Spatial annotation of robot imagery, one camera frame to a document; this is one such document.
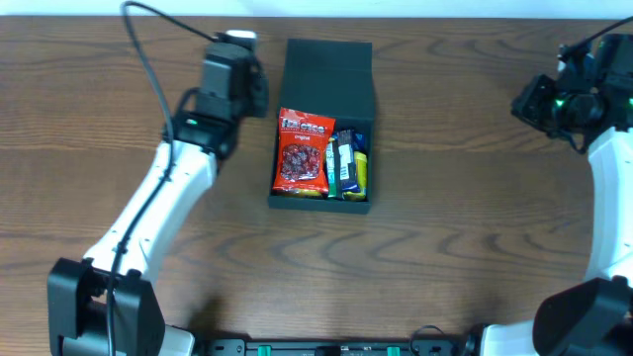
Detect green chocolate bar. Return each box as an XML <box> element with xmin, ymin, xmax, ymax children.
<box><xmin>325</xmin><ymin>138</ymin><xmax>342</xmax><ymax>200</ymax></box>

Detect purple chocolate bar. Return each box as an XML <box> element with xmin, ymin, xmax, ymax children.
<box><xmin>337</xmin><ymin>130</ymin><xmax>360</xmax><ymax>193</ymax></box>

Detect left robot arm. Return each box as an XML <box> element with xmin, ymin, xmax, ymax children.
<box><xmin>46</xmin><ymin>32</ymin><xmax>268</xmax><ymax>355</ymax></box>

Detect yellow plastic bottle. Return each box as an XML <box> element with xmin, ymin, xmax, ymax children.
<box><xmin>343</xmin><ymin>151</ymin><xmax>368</xmax><ymax>201</ymax></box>

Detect blue snack bar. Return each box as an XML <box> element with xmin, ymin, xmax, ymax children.
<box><xmin>330</xmin><ymin>129</ymin><xmax>367</xmax><ymax>153</ymax></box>

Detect yellow candy bag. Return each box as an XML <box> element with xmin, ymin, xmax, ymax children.
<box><xmin>279</xmin><ymin>142</ymin><xmax>328</xmax><ymax>199</ymax></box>

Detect red candy bag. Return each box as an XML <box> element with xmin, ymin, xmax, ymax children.
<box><xmin>272</xmin><ymin>108</ymin><xmax>335</xmax><ymax>195</ymax></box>

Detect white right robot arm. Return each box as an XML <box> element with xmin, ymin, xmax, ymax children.
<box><xmin>464</xmin><ymin>30</ymin><xmax>632</xmax><ymax>355</ymax></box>

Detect dark green box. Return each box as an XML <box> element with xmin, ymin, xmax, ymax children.
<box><xmin>267</xmin><ymin>38</ymin><xmax>376</xmax><ymax>216</ymax></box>

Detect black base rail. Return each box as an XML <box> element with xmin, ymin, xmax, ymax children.
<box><xmin>162</xmin><ymin>323</ymin><xmax>489</xmax><ymax>356</ymax></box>

